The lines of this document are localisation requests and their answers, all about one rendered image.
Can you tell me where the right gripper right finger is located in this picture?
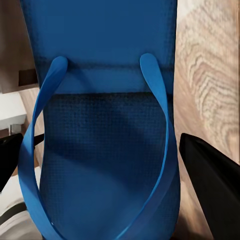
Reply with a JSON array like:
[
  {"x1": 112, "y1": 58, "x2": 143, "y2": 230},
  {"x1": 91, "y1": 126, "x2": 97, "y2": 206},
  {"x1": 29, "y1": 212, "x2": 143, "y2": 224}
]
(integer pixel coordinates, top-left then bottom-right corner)
[{"x1": 179, "y1": 133, "x2": 240, "y2": 240}]

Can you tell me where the sandal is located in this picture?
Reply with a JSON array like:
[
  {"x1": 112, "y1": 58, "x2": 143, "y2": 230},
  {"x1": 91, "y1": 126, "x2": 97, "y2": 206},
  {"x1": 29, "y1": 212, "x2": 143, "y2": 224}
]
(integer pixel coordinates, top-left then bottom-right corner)
[{"x1": 17, "y1": 0, "x2": 181, "y2": 240}]

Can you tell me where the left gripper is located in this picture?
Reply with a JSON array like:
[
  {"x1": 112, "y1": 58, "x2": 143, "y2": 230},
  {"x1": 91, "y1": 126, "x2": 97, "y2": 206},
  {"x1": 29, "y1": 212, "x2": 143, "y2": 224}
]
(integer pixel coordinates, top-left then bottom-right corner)
[{"x1": 34, "y1": 133, "x2": 45, "y2": 149}]

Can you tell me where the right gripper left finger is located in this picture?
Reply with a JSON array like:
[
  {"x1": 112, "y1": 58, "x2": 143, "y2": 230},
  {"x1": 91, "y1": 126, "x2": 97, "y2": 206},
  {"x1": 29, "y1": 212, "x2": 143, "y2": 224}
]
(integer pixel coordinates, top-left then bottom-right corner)
[{"x1": 0, "y1": 133, "x2": 24, "y2": 193}]

